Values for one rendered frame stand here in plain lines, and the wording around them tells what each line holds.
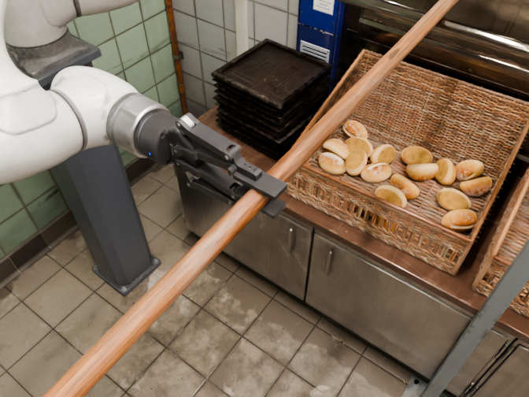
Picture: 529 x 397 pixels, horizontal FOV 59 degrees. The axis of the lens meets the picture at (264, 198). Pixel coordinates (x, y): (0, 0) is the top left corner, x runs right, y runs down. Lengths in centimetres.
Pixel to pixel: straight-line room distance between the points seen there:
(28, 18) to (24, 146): 61
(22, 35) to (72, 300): 111
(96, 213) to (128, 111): 93
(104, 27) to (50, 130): 130
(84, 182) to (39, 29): 48
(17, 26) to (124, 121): 61
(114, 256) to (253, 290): 56
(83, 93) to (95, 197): 85
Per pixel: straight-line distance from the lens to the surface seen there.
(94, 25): 196
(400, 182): 145
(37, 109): 71
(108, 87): 77
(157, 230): 215
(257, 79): 153
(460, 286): 135
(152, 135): 70
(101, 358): 53
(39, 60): 132
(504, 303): 119
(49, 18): 128
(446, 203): 147
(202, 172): 69
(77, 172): 151
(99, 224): 168
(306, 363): 179
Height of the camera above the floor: 164
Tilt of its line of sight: 48 degrees down
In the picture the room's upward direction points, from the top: straight up
